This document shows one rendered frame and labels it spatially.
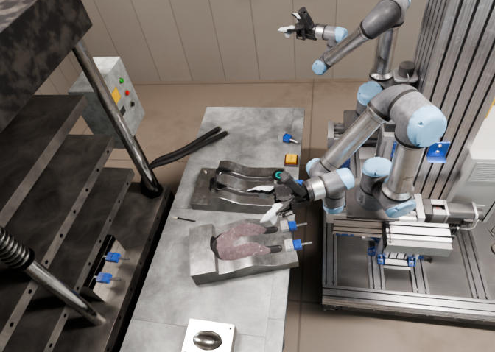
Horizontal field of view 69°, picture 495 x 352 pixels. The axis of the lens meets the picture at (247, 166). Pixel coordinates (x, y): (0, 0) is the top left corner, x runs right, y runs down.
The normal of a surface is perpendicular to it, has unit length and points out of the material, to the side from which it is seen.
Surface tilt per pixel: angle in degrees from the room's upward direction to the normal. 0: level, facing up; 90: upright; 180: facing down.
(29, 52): 90
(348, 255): 0
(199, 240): 0
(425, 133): 82
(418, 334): 0
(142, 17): 90
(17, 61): 90
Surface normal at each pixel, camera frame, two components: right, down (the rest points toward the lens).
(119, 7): -0.15, 0.76
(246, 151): -0.13, -0.65
